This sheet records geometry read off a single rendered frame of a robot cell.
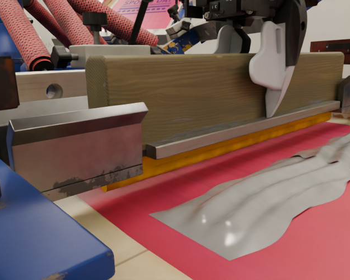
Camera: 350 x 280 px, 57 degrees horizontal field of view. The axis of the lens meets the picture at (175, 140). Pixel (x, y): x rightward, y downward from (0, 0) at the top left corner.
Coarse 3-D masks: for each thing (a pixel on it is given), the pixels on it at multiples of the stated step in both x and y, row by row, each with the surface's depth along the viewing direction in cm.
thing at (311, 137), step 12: (300, 132) 44; (312, 132) 44; (324, 132) 44; (336, 132) 44; (348, 132) 43; (264, 144) 38; (276, 144) 38; (288, 144) 38; (300, 144) 38; (312, 144) 38; (288, 156) 34; (300, 156) 34; (312, 156) 34
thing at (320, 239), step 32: (224, 160) 33; (256, 160) 33; (96, 192) 26; (128, 192) 26; (160, 192) 25; (192, 192) 25; (128, 224) 21; (160, 224) 21; (320, 224) 20; (160, 256) 17; (192, 256) 17; (256, 256) 17; (288, 256) 17; (320, 256) 17
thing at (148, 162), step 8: (328, 112) 48; (304, 120) 43; (272, 128) 38; (280, 128) 39; (248, 136) 35; (216, 144) 32; (224, 144) 32; (184, 152) 29; (192, 152) 30; (144, 160) 26; (152, 160) 26; (160, 160) 27; (168, 160) 28; (144, 168) 26
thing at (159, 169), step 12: (312, 120) 45; (324, 120) 47; (276, 132) 39; (288, 132) 41; (228, 144) 33; (240, 144) 34; (252, 144) 36; (192, 156) 30; (204, 156) 31; (216, 156) 32; (156, 168) 27; (168, 168) 28; (132, 180) 25
